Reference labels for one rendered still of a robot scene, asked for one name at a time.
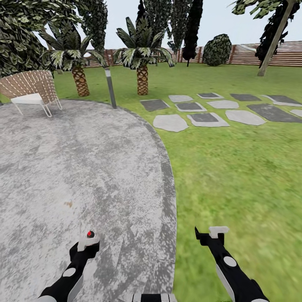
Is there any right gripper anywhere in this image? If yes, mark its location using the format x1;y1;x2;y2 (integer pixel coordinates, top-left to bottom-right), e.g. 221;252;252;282
195;228;224;251

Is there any pesticide atomizer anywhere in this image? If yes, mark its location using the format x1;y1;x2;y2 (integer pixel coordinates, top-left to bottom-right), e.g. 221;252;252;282
87;232;97;238

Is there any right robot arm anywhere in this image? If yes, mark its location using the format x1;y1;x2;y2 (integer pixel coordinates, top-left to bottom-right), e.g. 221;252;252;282
195;226;270;302

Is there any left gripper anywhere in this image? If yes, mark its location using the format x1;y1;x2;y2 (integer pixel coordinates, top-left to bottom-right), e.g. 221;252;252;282
70;243;99;262

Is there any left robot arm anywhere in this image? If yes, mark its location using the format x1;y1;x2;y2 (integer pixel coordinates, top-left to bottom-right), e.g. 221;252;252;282
34;237;99;302

